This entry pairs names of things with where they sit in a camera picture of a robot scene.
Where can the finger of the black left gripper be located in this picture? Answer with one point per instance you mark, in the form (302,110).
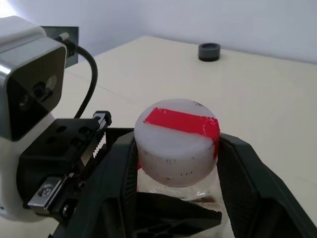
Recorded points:
(168,213)

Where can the white bottle cap red tape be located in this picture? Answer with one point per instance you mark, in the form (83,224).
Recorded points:
(173,148)

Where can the black round lid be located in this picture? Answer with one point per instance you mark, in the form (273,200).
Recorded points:
(209,52)

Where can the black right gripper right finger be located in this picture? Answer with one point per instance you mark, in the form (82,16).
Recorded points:
(260,198)

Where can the clear plastic drink bottle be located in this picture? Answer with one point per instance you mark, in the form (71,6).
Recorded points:
(208,193)

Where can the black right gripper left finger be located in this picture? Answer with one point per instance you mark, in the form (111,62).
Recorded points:
(116,173)

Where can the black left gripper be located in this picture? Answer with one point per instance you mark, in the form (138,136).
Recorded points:
(54,148)

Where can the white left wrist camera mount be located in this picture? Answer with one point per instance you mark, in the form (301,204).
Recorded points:
(22,34)

